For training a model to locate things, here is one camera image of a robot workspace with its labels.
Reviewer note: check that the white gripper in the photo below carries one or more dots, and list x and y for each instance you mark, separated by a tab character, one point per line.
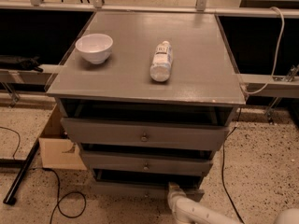
175	197

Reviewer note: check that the grey bottom drawer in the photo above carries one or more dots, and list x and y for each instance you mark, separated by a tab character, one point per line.
144	185

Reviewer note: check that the grey drawer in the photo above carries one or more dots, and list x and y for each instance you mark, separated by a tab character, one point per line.
145	163
144	185
138	134

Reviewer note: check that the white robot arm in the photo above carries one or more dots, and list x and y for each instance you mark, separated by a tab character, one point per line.
187	211

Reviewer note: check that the grey top drawer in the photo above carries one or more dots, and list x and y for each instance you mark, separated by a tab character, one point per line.
138	134

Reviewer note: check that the grey middle drawer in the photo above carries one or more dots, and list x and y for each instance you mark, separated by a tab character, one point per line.
145	163

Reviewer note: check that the grey drawer cabinet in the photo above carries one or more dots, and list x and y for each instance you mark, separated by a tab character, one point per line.
203	88

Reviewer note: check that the clear plastic water bottle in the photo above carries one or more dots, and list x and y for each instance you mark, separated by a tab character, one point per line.
160	69

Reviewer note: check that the cardboard box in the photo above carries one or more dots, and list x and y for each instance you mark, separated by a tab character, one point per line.
56	150

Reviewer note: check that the white bowl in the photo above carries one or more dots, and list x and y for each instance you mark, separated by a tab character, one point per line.
95	48

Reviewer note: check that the black metal bar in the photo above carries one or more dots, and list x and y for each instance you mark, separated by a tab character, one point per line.
23	166

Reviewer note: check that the black bag on rail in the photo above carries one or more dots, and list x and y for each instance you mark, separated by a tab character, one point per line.
19	63

